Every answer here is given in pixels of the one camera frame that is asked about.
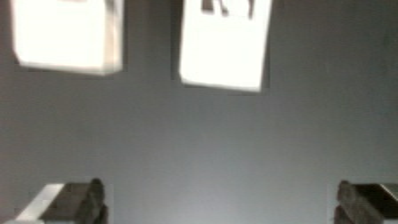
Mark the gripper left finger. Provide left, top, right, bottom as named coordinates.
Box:
left=14, top=178, right=108, bottom=224

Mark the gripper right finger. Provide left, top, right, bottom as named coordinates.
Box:
left=334, top=180, right=398, bottom=224

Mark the white leg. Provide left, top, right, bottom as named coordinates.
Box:
left=179, top=0, right=273, bottom=92
left=8, top=0, right=124, bottom=76

